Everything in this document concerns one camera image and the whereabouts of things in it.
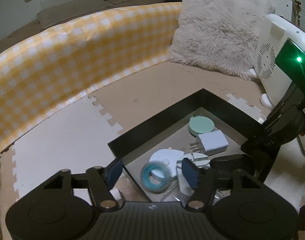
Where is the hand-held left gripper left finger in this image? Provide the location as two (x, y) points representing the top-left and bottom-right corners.
(42, 159), (124, 209)

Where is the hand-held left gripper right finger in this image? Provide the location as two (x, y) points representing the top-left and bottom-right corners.
(181, 158), (265, 209)

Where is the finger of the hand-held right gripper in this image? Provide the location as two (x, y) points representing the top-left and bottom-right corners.
(242, 136), (283, 157)

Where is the teal tape roll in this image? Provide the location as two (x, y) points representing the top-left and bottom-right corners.
(140, 161), (177, 194)

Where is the black earbud case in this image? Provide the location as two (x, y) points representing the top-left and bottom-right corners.
(209, 154), (255, 177)

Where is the black tray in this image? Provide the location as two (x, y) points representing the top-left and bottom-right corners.
(108, 88), (280, 203)

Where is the white round device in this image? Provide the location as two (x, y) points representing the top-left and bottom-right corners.
(149, 148), (184, 179)

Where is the white charger adapter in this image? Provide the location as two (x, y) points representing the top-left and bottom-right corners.
(190, 130), (229, 156)

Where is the mint green round disc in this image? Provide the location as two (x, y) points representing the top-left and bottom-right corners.
(188, 115), (215, 138)

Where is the white fan heater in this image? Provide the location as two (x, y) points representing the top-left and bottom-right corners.
(249, 14), (305, 108)

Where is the white cabinet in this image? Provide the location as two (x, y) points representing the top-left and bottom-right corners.
(242, 0), (294, 23)

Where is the yellow checked cover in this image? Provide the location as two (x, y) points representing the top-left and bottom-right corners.
(0, 2), (183, 153)

